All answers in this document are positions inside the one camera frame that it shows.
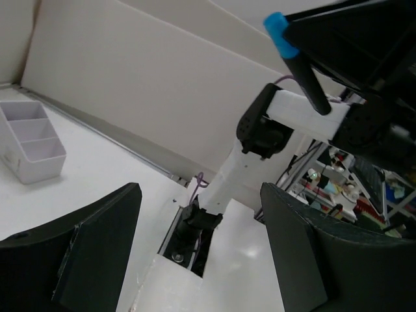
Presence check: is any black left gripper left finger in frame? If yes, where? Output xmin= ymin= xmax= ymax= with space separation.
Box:
xmin=1 ymin=183 xmax=142 ymax=311

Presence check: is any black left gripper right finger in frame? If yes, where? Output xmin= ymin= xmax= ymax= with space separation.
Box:
xmin=260 ymin=183 xmax=415 ymax=311

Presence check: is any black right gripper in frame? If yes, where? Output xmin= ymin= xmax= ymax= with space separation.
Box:
xmin=284 ymin=1 xmax=415 ymax=98

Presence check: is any blue cap highlighter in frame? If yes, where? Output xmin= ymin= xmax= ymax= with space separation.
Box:
xmin=263 ymin=12 xmax=332 ymax=116

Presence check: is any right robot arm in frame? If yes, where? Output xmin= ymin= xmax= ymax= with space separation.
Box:
xmin=172 ymin=1 xmax=415 ymax=253

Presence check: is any cluttered background shelf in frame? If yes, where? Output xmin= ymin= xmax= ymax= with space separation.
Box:
xmin=276 ymin=141 xmax=415 ymax=239

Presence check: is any white compartment organizer box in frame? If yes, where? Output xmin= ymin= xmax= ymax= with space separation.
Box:
xmin=1 ymin=100 xmax=66 ymax=185

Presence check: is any aluminium rail right side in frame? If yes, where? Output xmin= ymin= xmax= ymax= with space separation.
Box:
xmin=1 ymin=83 xmax=190 ymax=187

